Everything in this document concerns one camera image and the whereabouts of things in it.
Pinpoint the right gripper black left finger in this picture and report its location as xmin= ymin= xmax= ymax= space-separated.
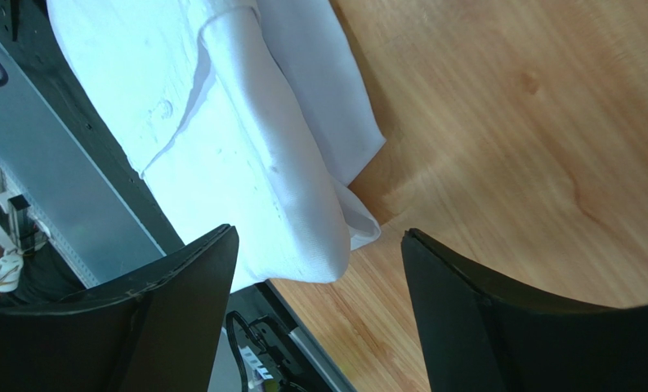
xmin=0 ymin=225 xmax=239 ymax=391

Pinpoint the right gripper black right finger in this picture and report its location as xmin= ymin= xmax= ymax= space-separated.
xmin=401 ymin=229 xmax=648 ymax=391

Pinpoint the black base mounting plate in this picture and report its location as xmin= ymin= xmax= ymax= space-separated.
xmin=0 ymin=1 xmax=351 ymax=391

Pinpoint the white long sleeve shirt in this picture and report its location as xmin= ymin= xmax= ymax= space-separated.
xmin=47 ymin=1 xmax=385 ymax=291

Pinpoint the aluminium frame rail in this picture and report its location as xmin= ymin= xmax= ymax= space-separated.
xmin=0 ymin=43 xmax=166 ymax=287

